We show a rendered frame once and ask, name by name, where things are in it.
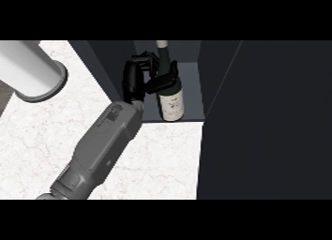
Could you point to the white cylindrical appliance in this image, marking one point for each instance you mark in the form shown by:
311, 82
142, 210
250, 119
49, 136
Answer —
21, 68

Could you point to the dark grey cabinet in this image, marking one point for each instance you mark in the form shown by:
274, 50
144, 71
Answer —
108, 62

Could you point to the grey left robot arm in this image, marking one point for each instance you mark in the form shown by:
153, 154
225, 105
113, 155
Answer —
104, 140

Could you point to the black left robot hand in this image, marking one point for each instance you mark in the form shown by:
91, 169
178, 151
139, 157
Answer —
133, 81

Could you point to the dark grey cabinet door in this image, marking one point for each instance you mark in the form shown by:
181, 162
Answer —
275, 118

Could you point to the dark green wine bottle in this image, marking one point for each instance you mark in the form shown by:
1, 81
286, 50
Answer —
172, 106

